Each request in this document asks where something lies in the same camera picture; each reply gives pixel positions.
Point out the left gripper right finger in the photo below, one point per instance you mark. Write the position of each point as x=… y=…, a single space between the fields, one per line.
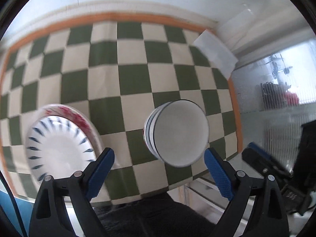
x=222 y=172

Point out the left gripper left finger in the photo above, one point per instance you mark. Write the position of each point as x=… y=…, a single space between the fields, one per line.
x=96 y=172

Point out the blue leaf pattern plate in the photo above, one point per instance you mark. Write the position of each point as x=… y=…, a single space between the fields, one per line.
x=56 y=146

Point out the black rimmed white bowl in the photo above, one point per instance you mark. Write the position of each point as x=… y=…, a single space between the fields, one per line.
x=177 y=133

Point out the pink floral plate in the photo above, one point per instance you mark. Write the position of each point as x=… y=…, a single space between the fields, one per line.
x=77 y=118

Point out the blue cabinet front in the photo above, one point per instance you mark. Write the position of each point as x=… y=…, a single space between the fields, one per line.
x=25 y=209

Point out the green checkered mat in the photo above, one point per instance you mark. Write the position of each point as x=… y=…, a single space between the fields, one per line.
x=115 y=68

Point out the white folded paper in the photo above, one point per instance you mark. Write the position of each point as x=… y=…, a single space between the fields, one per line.
x=216 y=51

